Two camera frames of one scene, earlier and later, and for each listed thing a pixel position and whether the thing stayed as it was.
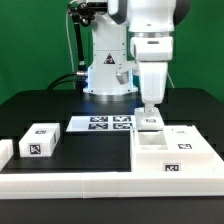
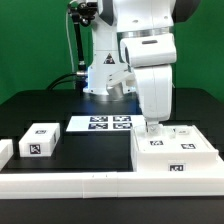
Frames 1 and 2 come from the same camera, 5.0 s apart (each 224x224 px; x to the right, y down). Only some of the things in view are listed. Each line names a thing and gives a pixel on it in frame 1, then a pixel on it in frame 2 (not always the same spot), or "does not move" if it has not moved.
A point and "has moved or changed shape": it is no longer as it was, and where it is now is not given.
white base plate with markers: (97, 123) does not move
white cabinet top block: (40, 140) does not move
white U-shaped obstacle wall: (97, 185) does not move
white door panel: (148, 121) has moved or changed shape
